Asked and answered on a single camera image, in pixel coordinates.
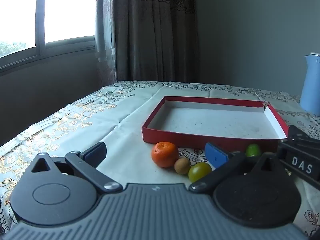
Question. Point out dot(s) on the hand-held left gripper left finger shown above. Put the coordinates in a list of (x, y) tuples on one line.
[(96, 152)]

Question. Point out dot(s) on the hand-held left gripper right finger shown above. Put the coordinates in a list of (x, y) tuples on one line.
[(216, 155)]

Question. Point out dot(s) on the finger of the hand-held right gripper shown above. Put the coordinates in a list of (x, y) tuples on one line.
[(298, 134)]

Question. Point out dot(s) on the yellow-green plum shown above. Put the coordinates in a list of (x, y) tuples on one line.
[(200, 172)]

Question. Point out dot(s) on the red cardboard box tray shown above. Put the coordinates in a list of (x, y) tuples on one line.
[(212, 122)]

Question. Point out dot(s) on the brown kiwi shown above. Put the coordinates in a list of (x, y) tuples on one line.
[(182, 166)]

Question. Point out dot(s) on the green lime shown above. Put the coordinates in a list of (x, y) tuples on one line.
[(253, 150)]

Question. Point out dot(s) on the small orange mandarin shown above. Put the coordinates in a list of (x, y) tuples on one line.
[(165, 155)]

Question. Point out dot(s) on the white floral tablecloth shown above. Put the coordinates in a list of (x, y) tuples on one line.
[(120, 130)]

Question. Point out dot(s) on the light blue kettle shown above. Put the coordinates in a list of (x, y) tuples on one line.
[(310, 85)]

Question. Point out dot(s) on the sheer embroidered curtain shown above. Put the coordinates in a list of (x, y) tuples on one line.
[(105, 30)]

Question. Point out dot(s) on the brown patterned curtain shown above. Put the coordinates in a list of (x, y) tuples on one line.
[(155, 30)]

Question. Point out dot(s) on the window with grey frame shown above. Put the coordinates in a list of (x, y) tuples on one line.
[(40, 17)]

